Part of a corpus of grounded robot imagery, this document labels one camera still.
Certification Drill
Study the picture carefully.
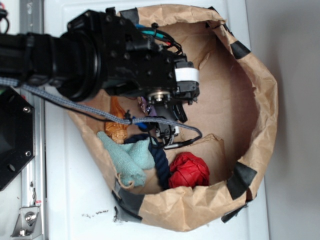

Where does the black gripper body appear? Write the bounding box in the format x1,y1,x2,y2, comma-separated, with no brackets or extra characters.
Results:
107,22,201,106

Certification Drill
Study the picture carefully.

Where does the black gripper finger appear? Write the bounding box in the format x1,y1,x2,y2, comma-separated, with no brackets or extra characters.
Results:
172,103,188,123
153,104,180,148

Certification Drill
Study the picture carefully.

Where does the silver key bunch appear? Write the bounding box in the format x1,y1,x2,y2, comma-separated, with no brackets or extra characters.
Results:
137,96,152,116

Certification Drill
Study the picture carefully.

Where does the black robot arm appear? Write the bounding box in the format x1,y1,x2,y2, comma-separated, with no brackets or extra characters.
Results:
0,7,200,149

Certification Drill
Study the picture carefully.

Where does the red crumpled ball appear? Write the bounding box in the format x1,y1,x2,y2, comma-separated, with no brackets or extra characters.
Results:
168,152,210,188

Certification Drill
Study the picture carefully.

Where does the light teal cloth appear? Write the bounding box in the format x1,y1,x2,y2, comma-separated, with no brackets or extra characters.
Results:
97,131,155,187

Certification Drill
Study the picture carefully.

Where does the orange striped seashell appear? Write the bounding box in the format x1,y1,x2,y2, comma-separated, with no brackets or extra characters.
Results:
104,96,128,144

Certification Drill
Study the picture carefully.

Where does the brown paper bag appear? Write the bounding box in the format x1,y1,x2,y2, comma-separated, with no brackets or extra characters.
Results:
69,4,278,232

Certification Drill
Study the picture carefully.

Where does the navy blue rope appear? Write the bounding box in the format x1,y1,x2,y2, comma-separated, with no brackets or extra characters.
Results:
124,133,172,190

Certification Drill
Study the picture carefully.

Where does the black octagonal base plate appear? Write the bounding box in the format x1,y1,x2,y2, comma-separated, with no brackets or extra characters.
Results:
0,87,34,191

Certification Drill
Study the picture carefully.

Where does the grey braided cable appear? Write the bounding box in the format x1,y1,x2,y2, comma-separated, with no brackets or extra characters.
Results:
0,76,203,150

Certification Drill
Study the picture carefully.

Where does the aluminium frame rail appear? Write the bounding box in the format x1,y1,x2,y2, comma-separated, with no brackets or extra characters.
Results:
10,0,48,240

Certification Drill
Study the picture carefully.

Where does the metal corner bracket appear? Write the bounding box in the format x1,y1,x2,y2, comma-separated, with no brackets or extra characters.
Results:
10,206,43,240

